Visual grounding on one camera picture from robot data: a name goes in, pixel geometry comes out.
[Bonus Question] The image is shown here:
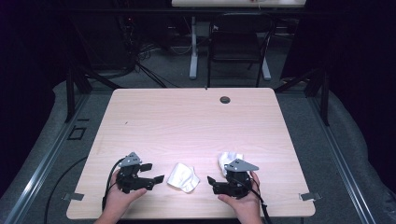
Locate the aluminium floor rail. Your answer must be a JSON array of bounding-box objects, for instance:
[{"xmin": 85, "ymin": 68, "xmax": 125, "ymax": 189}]
[
  {"xmin": 2, "ymin": 92, "xmax": 92, "ymax": 224},
  {"xmin": 307, "ymin": 92, "xmax": 378, "ymax": 224}
]

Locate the white cloth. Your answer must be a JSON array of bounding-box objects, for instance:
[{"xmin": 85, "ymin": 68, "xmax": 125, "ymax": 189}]
[
  {"xmin": 166, "ymin": 162, "xmax": 201, "ymax": 194},
  {"xmin": 217, "ymin": 151, "xmax": 245, "ymax": 177}
]

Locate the white desk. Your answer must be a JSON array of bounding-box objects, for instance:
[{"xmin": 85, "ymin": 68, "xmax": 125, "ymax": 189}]
[{"xmin": 171, "ymin": 0, "xmax": 308, "ymax": 80}]

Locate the grey metal table bracket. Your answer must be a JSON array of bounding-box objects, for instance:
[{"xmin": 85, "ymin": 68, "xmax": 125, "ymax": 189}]
[
  {"xmin": 299, "ymin": 191, "xmax": 323, "ymax": 202},
  {"xmin": 61, "ymin": 192, "xmax": 85, "ymax": 202}
]

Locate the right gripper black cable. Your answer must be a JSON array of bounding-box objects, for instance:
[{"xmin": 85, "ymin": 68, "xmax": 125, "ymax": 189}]
[{"xmin": 247, "ymin": 178, "xmax": 274, "ymax": 224}]

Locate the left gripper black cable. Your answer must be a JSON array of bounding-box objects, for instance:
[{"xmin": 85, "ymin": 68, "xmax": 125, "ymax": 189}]
[{"xmin": 101, "ymin": 157, "xmax": 126, "ymax": 213}]

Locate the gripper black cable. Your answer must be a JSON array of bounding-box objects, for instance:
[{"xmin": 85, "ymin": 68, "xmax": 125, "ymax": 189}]
[
  {"xmin": 101, "ymin": 157, "xmax": 126, "ymax": 213},
  {"xmin": 247, "ymin": 178, "xmax": 274, "ymax": 224}
]

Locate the person's right hand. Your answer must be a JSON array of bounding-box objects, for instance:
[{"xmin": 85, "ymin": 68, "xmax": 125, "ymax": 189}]
[{"xmin": 217, "ymin": 170, "xmax": 263, "ymax": 218}]

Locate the black metal stand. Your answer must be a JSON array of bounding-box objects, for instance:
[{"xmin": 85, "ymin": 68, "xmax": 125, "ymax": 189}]
[
  {"xmin": 274, "ymin": 67, "xmax": 331, "ymax": 127},
  {"xmin": 64, "ymin": 60, "xmax": 123, "ymax": 124}
]

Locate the bundle of black cables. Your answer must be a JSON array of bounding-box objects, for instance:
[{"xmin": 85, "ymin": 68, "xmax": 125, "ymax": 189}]
[{"xmin": 116, "ymin": 15, "xmax": 181, "ymax": 90}]

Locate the person's left hand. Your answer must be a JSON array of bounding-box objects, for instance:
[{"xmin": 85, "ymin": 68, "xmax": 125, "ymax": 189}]
[{"xmin": 103, "ymin": 170, "xmax": 148, "ymax": 218}]

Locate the black floor cable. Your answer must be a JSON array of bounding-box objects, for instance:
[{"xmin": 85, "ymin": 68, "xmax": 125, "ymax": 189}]
[{"xmin": 44, "ymin": 156, "xmax": 89, "ymax": 224}]

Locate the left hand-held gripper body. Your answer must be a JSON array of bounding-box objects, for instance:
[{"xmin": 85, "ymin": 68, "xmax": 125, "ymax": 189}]
[{"xmin": 116, "ymin": 151, "xmax": 155, "ymax": 195}]

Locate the black folding chair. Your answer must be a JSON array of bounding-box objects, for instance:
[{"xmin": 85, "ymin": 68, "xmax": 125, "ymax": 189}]
[{"xmin": 206, "ymin": 12, "xmax": 277, "ymax": 89}]

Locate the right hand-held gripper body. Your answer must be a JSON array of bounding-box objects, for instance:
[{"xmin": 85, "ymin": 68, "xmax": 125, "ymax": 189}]
[{"xmin": 212, "ymin": 158, "xmax": 260, "ymax": 200}]

